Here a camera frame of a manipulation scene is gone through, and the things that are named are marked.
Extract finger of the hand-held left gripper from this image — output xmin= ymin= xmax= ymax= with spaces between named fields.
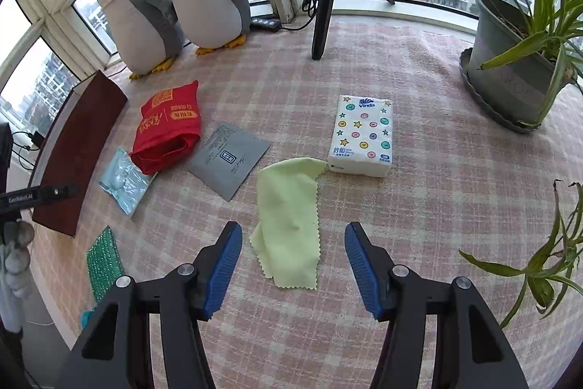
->
xmin=35 ymin=184 xmax=79 ymax=202

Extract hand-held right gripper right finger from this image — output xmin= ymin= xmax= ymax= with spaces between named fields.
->
xmin=345 ymin=222 xmax=529 ymax=389

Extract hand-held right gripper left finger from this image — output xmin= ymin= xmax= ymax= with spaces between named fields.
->
xmin=55 ymin=221 xmax=243 ymax=389

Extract brown storage box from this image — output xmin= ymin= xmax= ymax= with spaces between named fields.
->
xmin=31 ymin=70 xmax=129 ymax=238

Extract light blue plastic packet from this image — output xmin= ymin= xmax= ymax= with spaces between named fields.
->
xmin=99 ymin=147 xmax=158 ymax=217

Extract yellow-green cleaning cloth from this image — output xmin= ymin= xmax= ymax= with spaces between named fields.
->
xmin=249 ymin=157 xmax=328 ymax=290

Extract green scouring cloth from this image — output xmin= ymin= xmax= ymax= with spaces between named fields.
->
xmin=86 ymin=226 xmax=125 ymax=303

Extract grey packet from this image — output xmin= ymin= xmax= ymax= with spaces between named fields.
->
xmin=186 ymin=121 xmax=270 ymax=202

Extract red fabric bag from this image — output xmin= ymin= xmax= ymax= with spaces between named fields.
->
xmin=130 ymin=80 xmax=202 ymax=175

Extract grey white cloth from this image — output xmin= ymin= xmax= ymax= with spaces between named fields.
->
xmin=0 ymin=220 xmax=35 ymax=331

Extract white tissue pack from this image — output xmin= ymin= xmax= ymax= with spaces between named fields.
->
xmin=327 ymin=94 xmax=393 ymax=179

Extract small green plant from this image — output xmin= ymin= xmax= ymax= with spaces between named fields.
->
xmin=459 ymin=179 xmax=583 ymax=328

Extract black-headed penguin plush toy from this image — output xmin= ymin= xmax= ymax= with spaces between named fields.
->
xmin=89 ymin=0 xmax=185 ymax=81

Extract grey pot saucer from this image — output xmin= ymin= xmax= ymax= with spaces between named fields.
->
xmin=459 ymin=47 xmax=545 ymax=133

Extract grey flower pot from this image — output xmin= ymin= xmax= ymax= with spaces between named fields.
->
xmin=468 ymin=0 xmax=579 ymax=125

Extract black power strip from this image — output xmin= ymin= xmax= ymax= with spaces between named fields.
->
xmin=250 ymin=17 xmax=281 ymax=33

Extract green spider plant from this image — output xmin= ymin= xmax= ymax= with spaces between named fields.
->
xmin=405 ymin=0 xmax=583 ymax=128

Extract black power adapter with cables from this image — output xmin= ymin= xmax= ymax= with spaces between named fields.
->
xmin=11 ymin=129 xmax=46 ymax=168

